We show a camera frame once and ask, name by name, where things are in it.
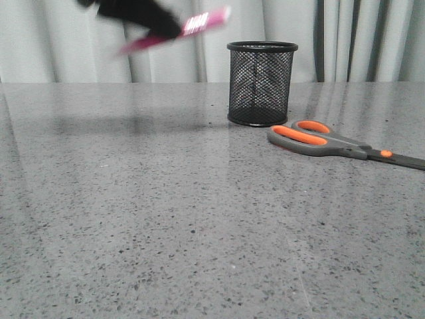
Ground grey orange scissors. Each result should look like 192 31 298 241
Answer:
267 120 424 170

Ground black mesh pen holder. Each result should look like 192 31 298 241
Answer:
227 41 298 127

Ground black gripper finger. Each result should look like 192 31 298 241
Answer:
77 0 182 37

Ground pink highlighter pen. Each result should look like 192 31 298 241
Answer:
117 5 231 56

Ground grey curtain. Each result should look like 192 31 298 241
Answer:
1 1 424 82

